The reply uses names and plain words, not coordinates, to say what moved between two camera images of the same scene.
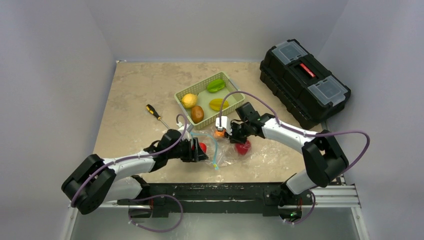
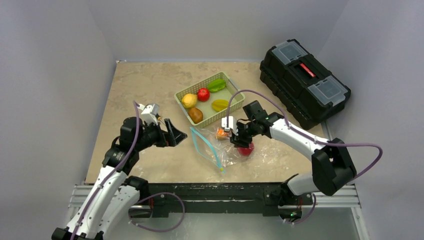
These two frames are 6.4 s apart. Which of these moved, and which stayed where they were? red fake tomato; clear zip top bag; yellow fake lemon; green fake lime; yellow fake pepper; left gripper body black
Moved: red fake tomato; left gripper body black
Stayed: yellow fake pepper; yellow fake lemon; clear zip top bag; green fake lime
